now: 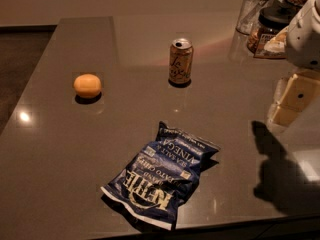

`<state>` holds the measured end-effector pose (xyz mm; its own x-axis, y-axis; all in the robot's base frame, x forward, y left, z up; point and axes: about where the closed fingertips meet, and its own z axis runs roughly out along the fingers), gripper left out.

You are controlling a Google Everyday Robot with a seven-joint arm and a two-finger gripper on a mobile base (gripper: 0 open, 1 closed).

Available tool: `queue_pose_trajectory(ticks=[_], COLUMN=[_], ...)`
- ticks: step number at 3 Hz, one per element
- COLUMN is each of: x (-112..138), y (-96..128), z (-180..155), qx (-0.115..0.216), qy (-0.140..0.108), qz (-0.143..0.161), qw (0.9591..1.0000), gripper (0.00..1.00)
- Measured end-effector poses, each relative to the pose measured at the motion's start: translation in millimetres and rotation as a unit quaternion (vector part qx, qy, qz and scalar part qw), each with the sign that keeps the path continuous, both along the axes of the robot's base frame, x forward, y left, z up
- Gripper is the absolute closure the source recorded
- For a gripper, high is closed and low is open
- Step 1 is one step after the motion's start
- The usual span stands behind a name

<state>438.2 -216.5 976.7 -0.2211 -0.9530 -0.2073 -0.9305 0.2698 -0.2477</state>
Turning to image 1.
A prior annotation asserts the clear glass cup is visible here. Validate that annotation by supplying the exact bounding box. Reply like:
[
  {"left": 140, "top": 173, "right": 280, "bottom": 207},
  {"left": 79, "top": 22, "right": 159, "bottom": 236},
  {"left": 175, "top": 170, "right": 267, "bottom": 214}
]
[{"left": 236, "top": 0, "right": 273, "bottom": 35}]

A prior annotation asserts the black-lidded snack jar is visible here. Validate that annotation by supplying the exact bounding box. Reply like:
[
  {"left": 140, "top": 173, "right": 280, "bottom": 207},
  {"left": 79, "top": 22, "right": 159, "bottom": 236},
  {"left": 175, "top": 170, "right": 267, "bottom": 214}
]
[{"left": 247, "top": 2, "right": 296, "bottom": 59}]

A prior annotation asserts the blue Kettle chip bag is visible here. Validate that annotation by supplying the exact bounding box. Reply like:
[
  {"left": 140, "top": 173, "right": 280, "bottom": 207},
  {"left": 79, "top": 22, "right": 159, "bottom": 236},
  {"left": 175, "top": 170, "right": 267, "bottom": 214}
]
[{"left": 101, "top": 122, "right": 220, "bottom": 230}]

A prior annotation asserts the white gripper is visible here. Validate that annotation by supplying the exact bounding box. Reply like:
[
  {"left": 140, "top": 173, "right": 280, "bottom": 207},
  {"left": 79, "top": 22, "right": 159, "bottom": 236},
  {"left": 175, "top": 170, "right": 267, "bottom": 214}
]
[{"left": 266, "top": 0, "right": 320, "bottom": 133}]

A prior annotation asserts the orange soda can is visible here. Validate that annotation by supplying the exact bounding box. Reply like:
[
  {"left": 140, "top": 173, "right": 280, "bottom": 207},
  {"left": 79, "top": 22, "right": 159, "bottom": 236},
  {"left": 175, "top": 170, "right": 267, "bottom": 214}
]
[{"left": 168, "top": 38, "right": 194, "bottom": 87}]

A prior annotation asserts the orange fruit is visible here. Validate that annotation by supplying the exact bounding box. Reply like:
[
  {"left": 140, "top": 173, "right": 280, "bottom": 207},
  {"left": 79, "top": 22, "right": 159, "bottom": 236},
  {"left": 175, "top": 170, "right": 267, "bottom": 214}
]
[{"left": 73, "top": 74, "right": 102, "bottom": 99}]

